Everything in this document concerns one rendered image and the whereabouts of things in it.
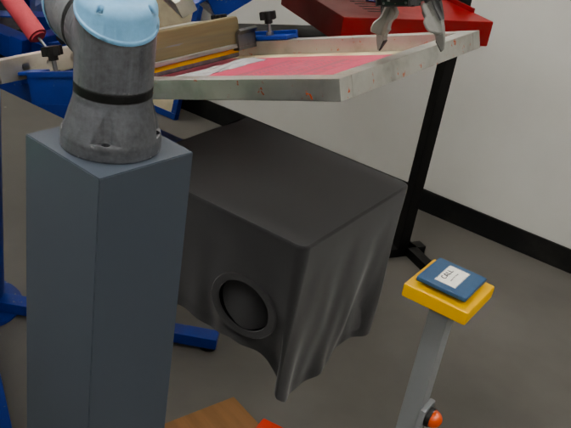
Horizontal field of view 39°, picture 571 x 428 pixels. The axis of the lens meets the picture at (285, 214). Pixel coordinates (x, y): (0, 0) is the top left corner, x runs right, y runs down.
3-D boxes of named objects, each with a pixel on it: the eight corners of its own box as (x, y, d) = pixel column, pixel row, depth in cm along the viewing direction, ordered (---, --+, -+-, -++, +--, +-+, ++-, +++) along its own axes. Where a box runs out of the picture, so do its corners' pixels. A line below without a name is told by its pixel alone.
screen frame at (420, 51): (480, 47, 174) (479, 30, 172) (342, 102, 129) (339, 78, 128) (206, 55, 219) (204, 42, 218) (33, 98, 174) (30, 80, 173)
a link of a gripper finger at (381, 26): (355, 45, 152) (375, 2, 147) (370, 41, 157) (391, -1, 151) (368, 53, 151) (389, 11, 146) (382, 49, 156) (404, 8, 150)
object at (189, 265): (292, 371, 176) (319, 230, 160) (269, 390, 170) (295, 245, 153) (141, 284, 197) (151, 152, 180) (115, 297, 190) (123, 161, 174)
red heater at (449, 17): (416, 14, 321) (423, -17, 315) (486, 50, 285) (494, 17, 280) (279, 8, 294) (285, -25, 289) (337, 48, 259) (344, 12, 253)
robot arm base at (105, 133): (101, 172, 113) (104, 107, 108) (38, 134, 121) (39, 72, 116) (180, 149, 123) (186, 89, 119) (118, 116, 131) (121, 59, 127)
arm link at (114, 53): (85, 98, 110) (88, 0, 104) (59, 65, 120) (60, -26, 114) (166, 94, 116) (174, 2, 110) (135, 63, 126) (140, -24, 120)
